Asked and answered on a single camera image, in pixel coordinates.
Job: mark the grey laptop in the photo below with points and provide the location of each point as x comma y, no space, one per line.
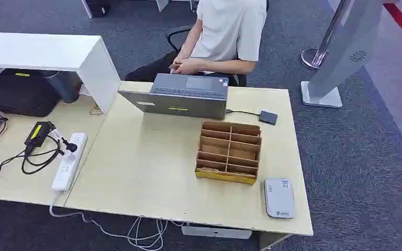
187,97

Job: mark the wooden card box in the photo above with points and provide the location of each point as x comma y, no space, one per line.
228,152

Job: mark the person's left hand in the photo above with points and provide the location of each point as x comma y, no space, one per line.
188,65

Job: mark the person's hand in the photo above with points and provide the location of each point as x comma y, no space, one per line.
188,65
176,63

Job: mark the person's right hand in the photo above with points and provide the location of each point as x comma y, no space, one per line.
176,63

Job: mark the small dark adapter box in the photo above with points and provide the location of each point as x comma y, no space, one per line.
268,117

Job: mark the person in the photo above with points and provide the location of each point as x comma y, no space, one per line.
228,31

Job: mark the white card reader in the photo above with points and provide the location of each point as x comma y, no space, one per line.
279,198

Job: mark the white box under desk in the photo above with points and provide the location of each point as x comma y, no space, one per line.
216,232

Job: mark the black plug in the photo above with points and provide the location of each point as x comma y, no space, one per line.
70,146

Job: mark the white power strip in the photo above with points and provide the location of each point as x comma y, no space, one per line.
69,162

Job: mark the dark grey cylinder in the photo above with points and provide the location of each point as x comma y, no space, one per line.
65,86

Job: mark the white desk shelf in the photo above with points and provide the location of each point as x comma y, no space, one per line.
65,59

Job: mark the grey kiosk stand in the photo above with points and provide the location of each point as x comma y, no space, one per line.
343,52

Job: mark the black power adapter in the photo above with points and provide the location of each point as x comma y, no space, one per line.
38,134

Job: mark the black bag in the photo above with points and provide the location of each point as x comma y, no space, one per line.
20,91

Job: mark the chrome barrier post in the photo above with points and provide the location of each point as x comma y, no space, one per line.
320,45

